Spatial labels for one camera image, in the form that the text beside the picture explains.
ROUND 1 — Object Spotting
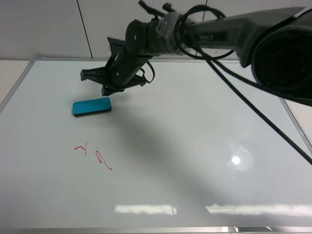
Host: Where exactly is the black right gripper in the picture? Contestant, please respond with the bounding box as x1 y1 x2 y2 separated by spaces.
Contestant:
80 37 152 96

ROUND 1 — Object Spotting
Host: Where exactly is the blue whiteboard eraser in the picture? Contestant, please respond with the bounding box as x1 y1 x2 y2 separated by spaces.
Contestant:
72 97 112 117

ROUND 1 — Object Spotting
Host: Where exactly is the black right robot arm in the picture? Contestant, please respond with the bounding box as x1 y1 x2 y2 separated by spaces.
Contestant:
80 4 312 105

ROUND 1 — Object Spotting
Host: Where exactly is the white aluminium-framed whiteboard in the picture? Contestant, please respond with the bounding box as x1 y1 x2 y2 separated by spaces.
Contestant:
0 58 312 234

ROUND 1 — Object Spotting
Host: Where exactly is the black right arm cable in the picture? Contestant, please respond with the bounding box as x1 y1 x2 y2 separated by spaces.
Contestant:
137 0 312 165

